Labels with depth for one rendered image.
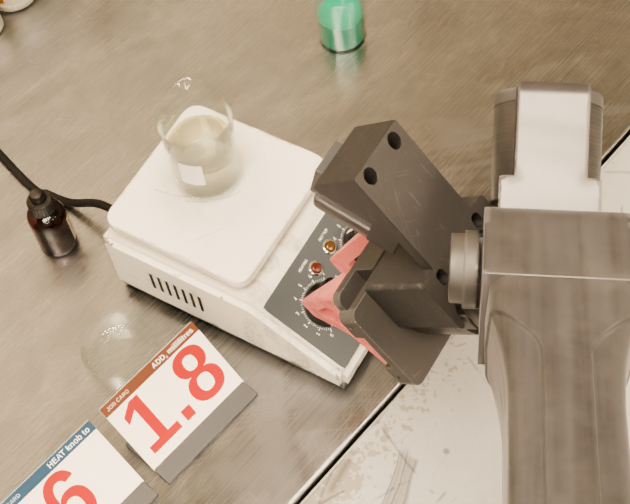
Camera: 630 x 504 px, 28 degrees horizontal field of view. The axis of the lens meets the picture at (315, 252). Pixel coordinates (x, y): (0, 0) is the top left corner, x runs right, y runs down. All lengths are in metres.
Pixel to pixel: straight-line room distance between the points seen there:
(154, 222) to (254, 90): 0.21
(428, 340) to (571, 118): 0.17
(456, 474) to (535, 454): 0.40
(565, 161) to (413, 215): 0.08
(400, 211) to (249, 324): 0.27
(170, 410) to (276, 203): 0.16
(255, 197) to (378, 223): 0.25
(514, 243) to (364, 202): 0.11
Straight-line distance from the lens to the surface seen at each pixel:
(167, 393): 0.89
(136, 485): 0.89
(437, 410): 0.90
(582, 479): 0.47
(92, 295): 0.97
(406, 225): 0.65
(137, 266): 0.92
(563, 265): 0.55
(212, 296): 0.88
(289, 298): 0.87
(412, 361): 0.72
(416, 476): 0.88
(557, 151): 0.63
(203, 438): 0.90
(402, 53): 1.07
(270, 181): 0.89
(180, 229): 0.88
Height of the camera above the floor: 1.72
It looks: 58 degrees down
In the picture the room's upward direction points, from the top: 8 degrees counter-clockwise
